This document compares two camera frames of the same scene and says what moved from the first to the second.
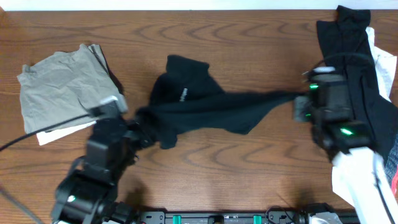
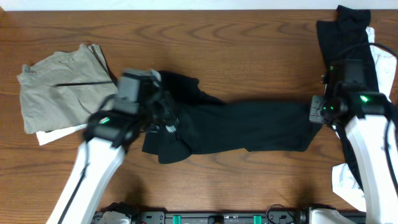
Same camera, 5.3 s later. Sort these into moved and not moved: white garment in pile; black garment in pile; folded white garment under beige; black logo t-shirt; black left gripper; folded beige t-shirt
Moved: black logo t-shirt; black left gripper
Not moved: black garment in pile; folded beige t-shirt; white garment in pile; folded white garment under beige
